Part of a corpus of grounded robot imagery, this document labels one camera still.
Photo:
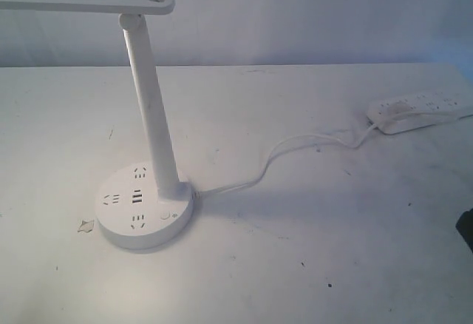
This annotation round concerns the white desk lamp with sockets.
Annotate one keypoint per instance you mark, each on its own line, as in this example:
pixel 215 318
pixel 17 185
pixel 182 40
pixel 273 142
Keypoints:
pixel 143 205

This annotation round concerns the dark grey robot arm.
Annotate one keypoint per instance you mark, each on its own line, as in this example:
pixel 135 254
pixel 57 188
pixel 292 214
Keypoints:
pixel 464 226

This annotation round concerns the torn paper scrap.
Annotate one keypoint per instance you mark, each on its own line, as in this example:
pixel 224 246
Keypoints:
pixel 86 226

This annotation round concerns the white power strip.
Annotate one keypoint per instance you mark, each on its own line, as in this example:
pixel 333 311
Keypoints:
pixel 419 110

